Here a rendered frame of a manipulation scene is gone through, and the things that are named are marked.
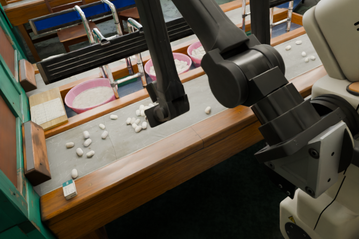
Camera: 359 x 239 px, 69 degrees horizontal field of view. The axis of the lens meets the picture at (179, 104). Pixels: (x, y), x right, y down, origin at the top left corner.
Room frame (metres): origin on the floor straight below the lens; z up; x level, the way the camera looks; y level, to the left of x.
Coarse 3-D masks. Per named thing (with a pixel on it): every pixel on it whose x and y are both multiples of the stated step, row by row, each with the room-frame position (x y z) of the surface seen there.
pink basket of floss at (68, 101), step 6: (96, 78) 1.26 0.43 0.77; (102, 78) 1.25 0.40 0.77; (78, 84) 1.23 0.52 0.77; (84, 84) 1.24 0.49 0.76; (90, 84) 1.25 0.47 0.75; (96, 84) 1.25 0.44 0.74; (102, 84) 1.25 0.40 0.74; (108, 84) 1.23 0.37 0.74; (72, 90) 1.19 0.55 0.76; (78, 90) 1.21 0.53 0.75; (84, 90) 1.22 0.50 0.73; (66, 96) 1.13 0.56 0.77; (72, 96) 1.16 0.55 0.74; (66, 102) 1.07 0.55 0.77; (72, 102) 1.13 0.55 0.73; (102, 102) 1.02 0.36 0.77; (72, 108) 1.02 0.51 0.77; (78, 108) 1.01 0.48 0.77; (84, 108) 1.00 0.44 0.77; (90, 108) 1.00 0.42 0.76
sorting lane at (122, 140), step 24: (312, 48) 1.27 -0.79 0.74; (288, 72) 1.08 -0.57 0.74; (192, 96) 1.00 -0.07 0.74; (96, 120) 0.93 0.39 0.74; (120, 120) 0.91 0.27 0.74; (144, 120) 0.88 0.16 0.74; (192, 120) 0.83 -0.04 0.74; (48, 144) 0.82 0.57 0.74; (96, 144) 0.78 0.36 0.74; (120, 144) 0.75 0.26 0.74; (144, 144) 0.73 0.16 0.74; (72, 168) 0.67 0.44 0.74; (96, 168) 0.65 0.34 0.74; (48, 192) 0.57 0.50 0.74
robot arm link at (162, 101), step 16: (144, 0) 0.62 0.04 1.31; (144, 16) 0.62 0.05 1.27; (160, 16) 0.63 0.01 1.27; (144, 32) 0.64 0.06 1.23; (160, 32) 0.61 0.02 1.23; (160, 48) 0.60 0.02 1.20; (160, 64) 0.59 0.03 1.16; (160, 80) 0.59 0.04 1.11; (176, 80) 0.59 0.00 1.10; (160, 96) 0.59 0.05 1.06; (176, 96) 0.57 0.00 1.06; (176, 112) 0.56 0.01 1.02
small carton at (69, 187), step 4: (68, 180) 0.57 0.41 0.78; (72, 180) 0.57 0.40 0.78; (64, 184) 0.56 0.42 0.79; (68, 184) 0.56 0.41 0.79; (72, 184) 0.56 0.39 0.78; (64, 188) 0.54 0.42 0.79; (68, 188) 0.54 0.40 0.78; (72, 188) 0.54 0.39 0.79; (64, 192) 0.53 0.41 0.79; (68, 192) 0.53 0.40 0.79; (72, 192) 0.52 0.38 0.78; (76, 192) 0.53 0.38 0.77; (68, 196) 0.52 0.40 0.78; (72, 196) 0.52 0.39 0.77
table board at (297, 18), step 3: (294, 15) 1.80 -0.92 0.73; (297, 15) 1.78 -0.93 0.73; (300, 15) 1.75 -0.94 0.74; (294, 18) 1.79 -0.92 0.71; (297, 18) 1.77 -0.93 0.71; (300, 18) 1.75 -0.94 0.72; (291, 21) 1.82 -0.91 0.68; (294, 21) 1.79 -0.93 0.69; (297, 21) 1.77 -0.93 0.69; (300, 21) 1.74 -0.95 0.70; (300, 24) 1.74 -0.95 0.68
